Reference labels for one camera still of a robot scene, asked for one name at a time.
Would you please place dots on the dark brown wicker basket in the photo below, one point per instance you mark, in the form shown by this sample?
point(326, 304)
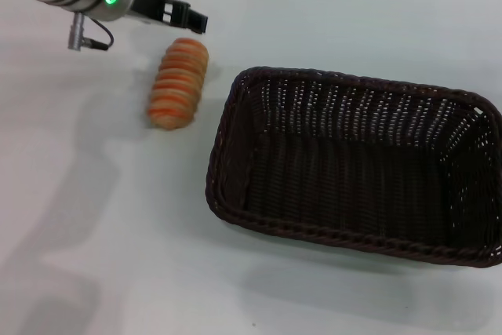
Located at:
point(353, 170)

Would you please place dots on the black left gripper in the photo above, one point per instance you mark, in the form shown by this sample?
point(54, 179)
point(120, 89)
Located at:
point(157, 7)

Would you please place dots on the orange striped bread roll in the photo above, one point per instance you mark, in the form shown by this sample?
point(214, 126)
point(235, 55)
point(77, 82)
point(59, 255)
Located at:
point(178, 84)

